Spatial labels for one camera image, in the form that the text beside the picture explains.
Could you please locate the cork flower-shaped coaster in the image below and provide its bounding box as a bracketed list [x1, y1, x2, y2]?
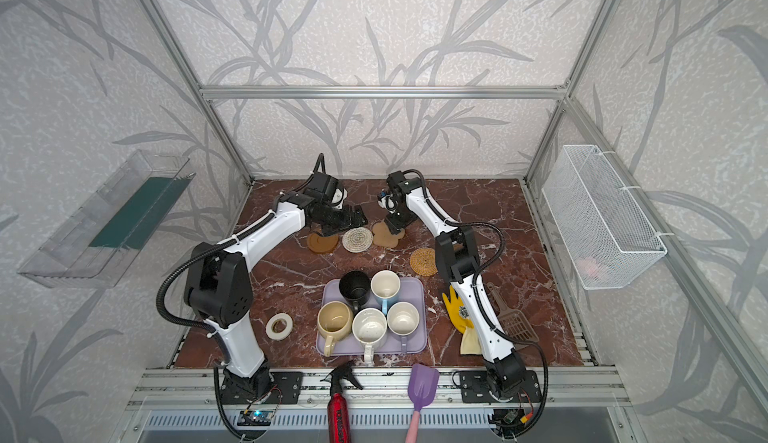
[371, 221, 405, 249]

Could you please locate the small round wooden coaster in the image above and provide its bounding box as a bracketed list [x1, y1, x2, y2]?
[307, 233, 340, 254]

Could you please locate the colourful woven round coaster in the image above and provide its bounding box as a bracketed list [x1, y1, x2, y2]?
[342, 227, 373, 254]

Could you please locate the woven rattan round coaster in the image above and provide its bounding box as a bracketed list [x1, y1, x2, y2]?
[409, 248, 438, 277]

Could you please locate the black mug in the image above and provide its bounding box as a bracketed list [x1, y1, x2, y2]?
[339, 270, 371, 315]

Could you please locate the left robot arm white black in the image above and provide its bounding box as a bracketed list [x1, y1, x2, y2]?
[155, 154, 368, 400]

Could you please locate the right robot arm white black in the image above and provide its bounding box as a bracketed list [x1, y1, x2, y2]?
[379, 169, 532, 401]

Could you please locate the light blue mug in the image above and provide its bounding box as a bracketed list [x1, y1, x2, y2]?
[370, 270, 401, 315]

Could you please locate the lilac plastic tray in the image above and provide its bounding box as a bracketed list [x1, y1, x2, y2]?
[315, 277, 428, 358]

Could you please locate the lilac mug white inside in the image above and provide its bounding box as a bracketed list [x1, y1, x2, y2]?
[387, 302, 420, 353]

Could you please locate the beige mug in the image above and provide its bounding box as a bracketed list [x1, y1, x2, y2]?
[316, 301, 353, 357]

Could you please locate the white mug front centre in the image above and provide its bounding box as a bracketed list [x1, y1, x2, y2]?
[352, 308, 388, 366]

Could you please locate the white tape roll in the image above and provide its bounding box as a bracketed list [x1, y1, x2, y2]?
[265, 312, 294, 341]

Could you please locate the yellow black work glove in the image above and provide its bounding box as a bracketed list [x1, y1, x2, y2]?
[442, 287, 482, 355]

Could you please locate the brown plastic litter scoop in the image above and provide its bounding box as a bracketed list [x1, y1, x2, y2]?
[486, 286, 539, 347]

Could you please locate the purple plastic scoop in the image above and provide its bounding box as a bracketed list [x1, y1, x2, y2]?
[405, 363, 439, 443]

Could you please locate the red spray bottle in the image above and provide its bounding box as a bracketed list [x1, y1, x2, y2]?
[323, 360, 364, 443]

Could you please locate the green circuit board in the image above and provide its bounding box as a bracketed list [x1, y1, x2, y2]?
[237, 410, 274, 427]

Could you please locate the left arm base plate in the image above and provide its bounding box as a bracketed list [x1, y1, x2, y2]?
[219, 370, 303, 405]

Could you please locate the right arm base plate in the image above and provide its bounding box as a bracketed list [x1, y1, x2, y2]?
[452, 370, 542, 404]

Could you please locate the white wire mesh basket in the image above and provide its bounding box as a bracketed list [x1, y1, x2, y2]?
[542, 145, 667, 290]

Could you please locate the clear plastic wall shelf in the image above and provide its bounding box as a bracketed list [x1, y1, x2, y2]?
[18, 150, 196, 289]

